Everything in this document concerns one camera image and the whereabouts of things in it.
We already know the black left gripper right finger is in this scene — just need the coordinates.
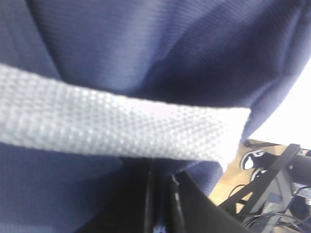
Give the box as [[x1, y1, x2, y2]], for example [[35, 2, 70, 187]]
[[167, 172, 250, 233]]

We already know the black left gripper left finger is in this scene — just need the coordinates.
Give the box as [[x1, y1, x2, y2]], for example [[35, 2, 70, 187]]
[[77, 157, 168, 233]]

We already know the navy blue lunch bag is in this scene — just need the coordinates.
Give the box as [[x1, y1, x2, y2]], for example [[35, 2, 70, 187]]
[[0, 0, 311, 233]]

